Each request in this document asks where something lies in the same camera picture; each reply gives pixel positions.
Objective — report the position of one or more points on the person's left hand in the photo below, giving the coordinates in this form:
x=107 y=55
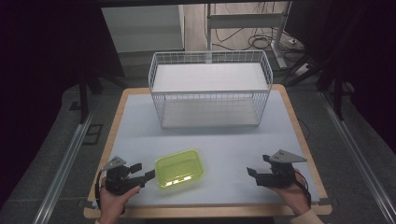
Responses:
x=112 y=203

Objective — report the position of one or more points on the white cabinet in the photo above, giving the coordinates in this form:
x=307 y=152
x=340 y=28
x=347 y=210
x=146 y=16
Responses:
x=143 y=28

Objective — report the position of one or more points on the green plastic tray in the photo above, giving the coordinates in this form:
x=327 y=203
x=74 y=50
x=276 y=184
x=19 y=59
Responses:
x=179 y=169

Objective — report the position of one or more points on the white metal desk frame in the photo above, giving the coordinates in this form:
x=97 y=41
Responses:
x=246 y=20

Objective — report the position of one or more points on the aluminium floor rail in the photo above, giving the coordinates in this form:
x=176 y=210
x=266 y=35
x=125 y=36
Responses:
x=62 y=171
x=358 y=158

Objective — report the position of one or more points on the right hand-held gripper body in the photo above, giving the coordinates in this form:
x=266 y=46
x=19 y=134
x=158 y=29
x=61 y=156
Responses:
x=280 y=174

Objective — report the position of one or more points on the person's right hand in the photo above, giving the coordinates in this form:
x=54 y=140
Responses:
x=294 y=196

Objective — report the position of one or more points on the white power strip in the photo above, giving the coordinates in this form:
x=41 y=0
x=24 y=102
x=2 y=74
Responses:
x=302 y=69

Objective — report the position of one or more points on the black stand leg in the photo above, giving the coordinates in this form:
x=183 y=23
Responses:
x=83 y=99

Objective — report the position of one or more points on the white table mat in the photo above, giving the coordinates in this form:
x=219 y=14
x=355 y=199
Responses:
x=218 y=146

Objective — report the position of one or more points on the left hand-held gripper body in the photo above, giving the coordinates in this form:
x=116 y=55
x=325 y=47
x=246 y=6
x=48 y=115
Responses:
x=120 y=182

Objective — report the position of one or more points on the dark curtain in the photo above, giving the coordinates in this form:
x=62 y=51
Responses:
x=364 y=56
x=40 y=62

